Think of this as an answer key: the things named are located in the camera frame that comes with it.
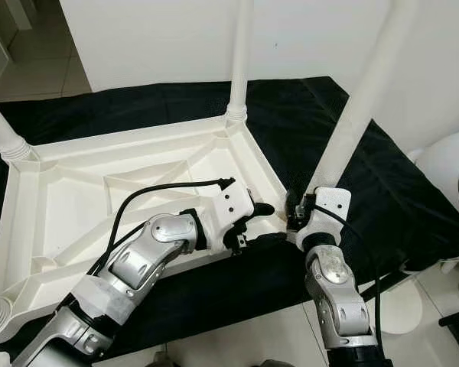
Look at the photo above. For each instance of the grey robot right leg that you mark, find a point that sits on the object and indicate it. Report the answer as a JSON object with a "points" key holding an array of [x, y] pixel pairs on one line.
{"points": [[275, 363]]}

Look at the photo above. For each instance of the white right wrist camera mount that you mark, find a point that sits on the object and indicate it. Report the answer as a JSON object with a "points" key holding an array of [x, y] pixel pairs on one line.
{"points": [[330, 206]]}

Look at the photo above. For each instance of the white electric fan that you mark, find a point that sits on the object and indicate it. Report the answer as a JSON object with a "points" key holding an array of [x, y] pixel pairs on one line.
{"points": [[447, 168]]}

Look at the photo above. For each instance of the white plastic table top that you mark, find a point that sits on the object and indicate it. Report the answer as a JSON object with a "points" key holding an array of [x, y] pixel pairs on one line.
{"points": [[61, 206]]}

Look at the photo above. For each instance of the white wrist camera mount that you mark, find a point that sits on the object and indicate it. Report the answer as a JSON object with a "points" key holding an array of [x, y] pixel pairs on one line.
{"points": [[330, 206], [233, 202]]}

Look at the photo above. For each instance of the black table cloth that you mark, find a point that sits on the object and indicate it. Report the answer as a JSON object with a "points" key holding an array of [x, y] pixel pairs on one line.
{"points": [[398, 199]]}

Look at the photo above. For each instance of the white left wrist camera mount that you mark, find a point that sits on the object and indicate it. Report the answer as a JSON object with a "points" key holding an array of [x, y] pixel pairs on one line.
{"points": [[233, 202]]}

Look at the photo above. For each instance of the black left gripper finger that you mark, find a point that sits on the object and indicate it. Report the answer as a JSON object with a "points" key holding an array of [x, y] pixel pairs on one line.
{"points": [[262, 209], [266, 238]]}

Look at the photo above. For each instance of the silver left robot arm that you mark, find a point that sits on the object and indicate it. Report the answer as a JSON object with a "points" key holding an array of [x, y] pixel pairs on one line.
{"points": [[130, 260]]}

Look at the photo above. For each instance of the black metal frame bar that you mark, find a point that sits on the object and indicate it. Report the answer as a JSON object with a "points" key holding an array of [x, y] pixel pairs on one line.
{"points": [[382, 284]]}

